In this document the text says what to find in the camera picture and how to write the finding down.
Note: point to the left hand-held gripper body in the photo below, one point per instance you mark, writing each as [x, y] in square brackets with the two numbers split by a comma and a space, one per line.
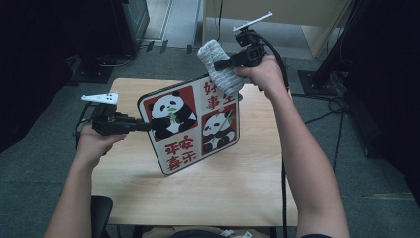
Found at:
[109, 124]

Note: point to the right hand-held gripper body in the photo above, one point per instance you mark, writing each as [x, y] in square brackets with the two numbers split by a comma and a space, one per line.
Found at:
[251, 53]

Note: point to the grey fluffy cloth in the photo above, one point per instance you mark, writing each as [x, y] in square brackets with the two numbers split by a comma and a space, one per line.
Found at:
[219, 71]

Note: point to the person's left hand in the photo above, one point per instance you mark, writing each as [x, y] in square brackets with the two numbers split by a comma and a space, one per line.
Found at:
[92, 147]

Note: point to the person's right hand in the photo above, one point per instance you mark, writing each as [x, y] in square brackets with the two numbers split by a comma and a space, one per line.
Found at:
[265, 77]

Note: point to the black flat stand base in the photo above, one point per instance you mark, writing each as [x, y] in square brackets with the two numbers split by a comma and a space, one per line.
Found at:
[90, 72]

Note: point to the black chair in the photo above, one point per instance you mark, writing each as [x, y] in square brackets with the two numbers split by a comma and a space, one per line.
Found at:
[100, 214]

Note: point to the dark cabinet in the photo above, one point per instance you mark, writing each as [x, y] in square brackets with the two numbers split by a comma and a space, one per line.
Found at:
[132, 23]

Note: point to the person's beige clothing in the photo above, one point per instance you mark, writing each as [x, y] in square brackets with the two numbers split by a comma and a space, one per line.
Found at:
[155, 233]

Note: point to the person's dark clothing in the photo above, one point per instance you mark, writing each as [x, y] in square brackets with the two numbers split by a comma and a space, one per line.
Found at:
[198, 234]

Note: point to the black stand with base plate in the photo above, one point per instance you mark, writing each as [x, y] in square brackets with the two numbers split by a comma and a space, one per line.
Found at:
[317, 82]

